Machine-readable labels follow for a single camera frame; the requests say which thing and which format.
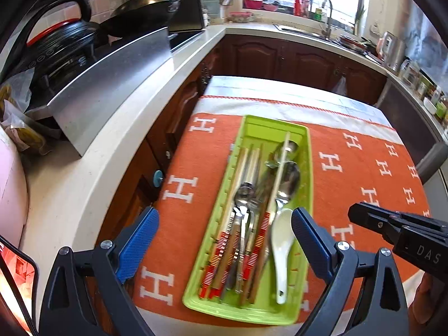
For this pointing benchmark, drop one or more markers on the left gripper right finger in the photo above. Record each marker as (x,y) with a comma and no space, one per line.
(381,307)

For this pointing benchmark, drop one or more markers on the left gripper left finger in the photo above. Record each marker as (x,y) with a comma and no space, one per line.
(67,309)

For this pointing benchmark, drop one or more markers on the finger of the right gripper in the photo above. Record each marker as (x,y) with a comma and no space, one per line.
(385,222)

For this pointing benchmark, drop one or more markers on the white ceramic spoon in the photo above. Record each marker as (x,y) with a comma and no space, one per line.
(282,238)

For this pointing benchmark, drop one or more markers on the large steel spoon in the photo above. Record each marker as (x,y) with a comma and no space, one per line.
(288,184)

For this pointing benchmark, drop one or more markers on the bamboo chopstick red-striped end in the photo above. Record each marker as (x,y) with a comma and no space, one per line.
(224,230)

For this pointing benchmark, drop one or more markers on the lime green utensil tray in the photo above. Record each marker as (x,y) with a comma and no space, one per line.
(265,310)

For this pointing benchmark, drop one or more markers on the steel fork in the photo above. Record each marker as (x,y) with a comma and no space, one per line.
(242,199)

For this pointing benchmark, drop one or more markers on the bamboo chopstick brown end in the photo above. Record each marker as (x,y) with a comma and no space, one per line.
(250,175)

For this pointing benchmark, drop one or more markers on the steel chopstick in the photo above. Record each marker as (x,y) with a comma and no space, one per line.
(234,255)

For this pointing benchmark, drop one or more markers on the kitchen faucet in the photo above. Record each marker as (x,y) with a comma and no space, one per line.
(326,18)

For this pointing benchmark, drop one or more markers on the orange H-pattern cloth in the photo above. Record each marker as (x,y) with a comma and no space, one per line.
(356,157)

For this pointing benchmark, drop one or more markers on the steel electric kettle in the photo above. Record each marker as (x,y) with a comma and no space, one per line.
(391,51)

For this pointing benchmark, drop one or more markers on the steel stove splash guard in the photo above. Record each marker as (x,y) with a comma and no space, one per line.
(85,104)

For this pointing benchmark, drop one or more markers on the red bottle on windowsill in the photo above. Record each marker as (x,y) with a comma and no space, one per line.
(298,8)

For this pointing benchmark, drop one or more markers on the black kettle red rim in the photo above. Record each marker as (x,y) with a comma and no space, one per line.
(51,49)

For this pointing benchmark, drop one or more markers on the black wok with lid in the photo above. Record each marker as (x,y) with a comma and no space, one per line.
(136,17)

